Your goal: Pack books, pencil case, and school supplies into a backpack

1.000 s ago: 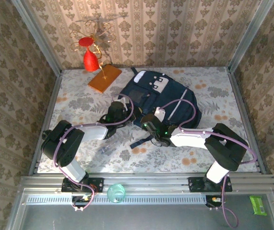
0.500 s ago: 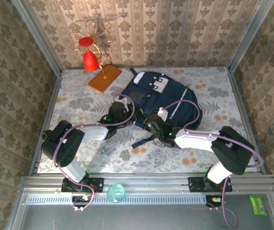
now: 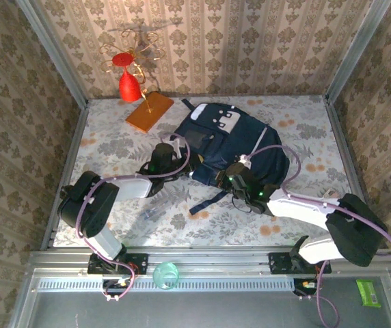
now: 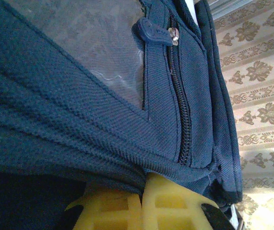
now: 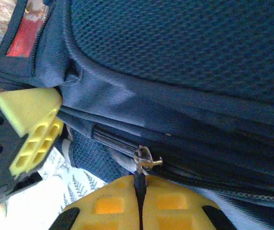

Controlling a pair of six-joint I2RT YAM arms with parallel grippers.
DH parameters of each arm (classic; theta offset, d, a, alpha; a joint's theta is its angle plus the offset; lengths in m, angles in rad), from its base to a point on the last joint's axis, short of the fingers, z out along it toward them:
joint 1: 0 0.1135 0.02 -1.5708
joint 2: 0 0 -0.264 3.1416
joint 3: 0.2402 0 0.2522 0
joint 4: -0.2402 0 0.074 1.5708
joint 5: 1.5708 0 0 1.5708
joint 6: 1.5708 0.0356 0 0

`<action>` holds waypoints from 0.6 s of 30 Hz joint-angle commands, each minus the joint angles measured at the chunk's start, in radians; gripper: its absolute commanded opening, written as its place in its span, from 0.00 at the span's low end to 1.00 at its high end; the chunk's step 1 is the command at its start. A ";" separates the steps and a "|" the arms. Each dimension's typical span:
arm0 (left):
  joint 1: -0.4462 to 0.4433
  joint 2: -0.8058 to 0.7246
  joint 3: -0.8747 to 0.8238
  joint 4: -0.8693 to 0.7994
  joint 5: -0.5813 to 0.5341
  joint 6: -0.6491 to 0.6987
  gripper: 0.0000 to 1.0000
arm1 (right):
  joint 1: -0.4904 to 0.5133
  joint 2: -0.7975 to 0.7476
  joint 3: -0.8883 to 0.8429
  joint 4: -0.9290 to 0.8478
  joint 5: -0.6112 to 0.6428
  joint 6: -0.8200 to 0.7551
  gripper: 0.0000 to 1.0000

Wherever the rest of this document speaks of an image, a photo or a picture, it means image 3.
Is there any navy blue backpack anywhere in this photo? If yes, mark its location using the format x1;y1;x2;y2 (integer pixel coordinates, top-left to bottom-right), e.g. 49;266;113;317
169;98;291;217

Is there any clear plastic compass case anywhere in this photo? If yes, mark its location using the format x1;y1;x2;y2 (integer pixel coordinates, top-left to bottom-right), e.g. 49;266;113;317
143;200;173;220

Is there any orange wooden stand base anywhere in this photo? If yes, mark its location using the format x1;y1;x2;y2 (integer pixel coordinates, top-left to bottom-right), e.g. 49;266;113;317
124;90;175;135

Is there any red wine glass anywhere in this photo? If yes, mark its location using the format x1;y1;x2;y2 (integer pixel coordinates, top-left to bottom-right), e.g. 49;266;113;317
111;51;143;103

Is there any teal glass cup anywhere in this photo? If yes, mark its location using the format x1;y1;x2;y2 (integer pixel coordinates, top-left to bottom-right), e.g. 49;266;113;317
152;261;180;291

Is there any green snack packet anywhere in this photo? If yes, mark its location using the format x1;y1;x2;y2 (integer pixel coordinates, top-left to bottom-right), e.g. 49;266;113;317
355;279;382;309

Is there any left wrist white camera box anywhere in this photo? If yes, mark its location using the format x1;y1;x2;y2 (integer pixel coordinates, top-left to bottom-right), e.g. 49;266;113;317
170;138;186;160

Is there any gold wire glass stand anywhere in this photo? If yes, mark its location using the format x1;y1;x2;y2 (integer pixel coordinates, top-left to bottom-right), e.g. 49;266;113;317
98;28;167;114

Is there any aluminium mounting rail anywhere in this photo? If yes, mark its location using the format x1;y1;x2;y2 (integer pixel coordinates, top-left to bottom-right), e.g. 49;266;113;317
27;250;391;274

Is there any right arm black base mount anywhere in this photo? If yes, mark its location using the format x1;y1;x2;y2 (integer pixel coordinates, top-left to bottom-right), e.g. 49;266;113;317
268;251;332;275

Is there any left aluminium side rail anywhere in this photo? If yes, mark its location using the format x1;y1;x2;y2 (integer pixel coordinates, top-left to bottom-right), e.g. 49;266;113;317
40;100;90;250

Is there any aluminium side rail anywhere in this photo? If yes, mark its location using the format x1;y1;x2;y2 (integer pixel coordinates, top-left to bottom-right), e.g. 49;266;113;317
40;100;90;250
322;97;377;236

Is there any grey slotted cable duct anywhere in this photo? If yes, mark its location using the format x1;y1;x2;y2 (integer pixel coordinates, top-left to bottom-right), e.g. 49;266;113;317
33;276;296;293

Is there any right aluminium side rail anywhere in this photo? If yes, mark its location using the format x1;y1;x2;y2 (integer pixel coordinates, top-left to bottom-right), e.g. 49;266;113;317
322;97;377;236

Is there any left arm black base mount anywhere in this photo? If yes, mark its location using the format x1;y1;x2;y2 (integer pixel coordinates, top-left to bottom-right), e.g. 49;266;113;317
87;252;149;276

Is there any left aluminium corner post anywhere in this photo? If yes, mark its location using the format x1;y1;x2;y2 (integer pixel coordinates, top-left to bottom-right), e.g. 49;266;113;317
15;0;90;107

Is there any aluminium corner post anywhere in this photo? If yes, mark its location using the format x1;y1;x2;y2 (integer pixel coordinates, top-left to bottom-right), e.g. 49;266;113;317
15;0;90;107
325;0;391;103

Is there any right aluminium corner post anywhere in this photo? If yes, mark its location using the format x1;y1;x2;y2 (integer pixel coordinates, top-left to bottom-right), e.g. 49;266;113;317
325;0;391;103

